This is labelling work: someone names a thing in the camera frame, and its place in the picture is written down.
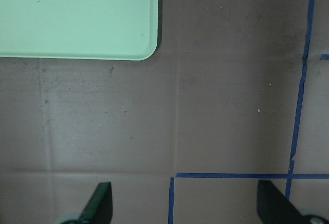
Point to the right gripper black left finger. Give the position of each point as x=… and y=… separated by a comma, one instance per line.
x=99, y=208

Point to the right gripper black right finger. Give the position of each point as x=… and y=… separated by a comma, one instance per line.
x=273, y=207

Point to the light green plastic tray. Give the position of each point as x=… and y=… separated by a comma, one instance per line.
x=79, y=29

